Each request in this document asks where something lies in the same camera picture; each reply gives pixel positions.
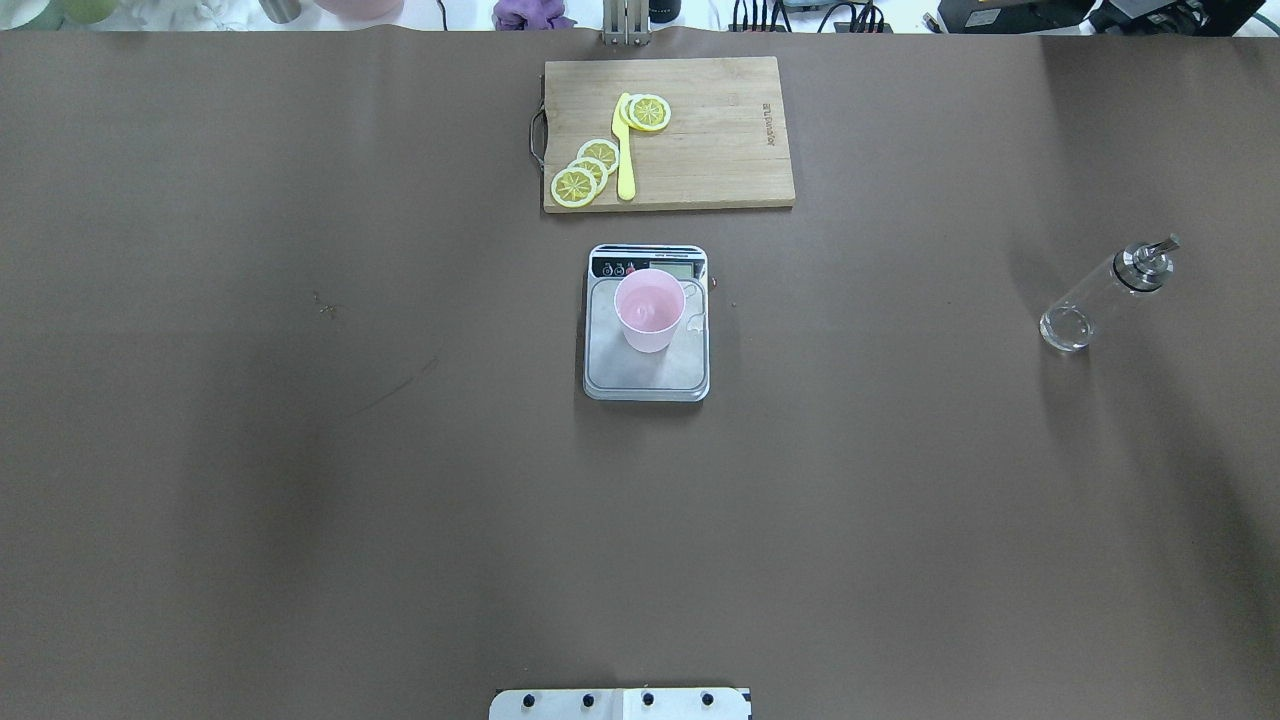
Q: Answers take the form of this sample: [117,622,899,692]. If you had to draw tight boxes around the black water bottle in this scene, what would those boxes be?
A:
[648,0,682,24]

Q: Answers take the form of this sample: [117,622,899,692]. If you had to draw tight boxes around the glass sauce dispenser bottle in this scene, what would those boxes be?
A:
[1039,234,1181,354]

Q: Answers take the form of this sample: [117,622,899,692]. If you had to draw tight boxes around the yellow plastic knife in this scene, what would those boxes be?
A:
[611,94,636,202]

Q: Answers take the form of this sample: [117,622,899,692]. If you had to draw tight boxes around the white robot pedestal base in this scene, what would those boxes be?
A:
[488,687,753,719]

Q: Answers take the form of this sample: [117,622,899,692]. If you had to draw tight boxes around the black power strip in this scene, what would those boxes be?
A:
[724,1,893,35]

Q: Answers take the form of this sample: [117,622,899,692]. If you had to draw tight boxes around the purple cloth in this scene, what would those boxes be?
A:
[493,0,577,31]

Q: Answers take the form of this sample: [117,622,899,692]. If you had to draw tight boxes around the lemon slice by knife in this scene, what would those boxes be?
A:
[622,94,672,132]

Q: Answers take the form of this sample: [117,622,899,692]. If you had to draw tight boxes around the pink plastic cup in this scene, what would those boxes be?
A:
[614,268,687,354]

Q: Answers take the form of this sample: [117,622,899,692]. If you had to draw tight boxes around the lemon slice near handle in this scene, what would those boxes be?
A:
[548,167,600,209]

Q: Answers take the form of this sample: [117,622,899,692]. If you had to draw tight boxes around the aluminium frame post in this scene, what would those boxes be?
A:
[602,0,652,47]

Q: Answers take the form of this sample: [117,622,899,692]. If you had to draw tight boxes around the green cup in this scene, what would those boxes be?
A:
[61,0,119,26]

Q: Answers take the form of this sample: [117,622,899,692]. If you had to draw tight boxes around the silver kitchen scale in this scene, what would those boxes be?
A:
[581,243,710,402]

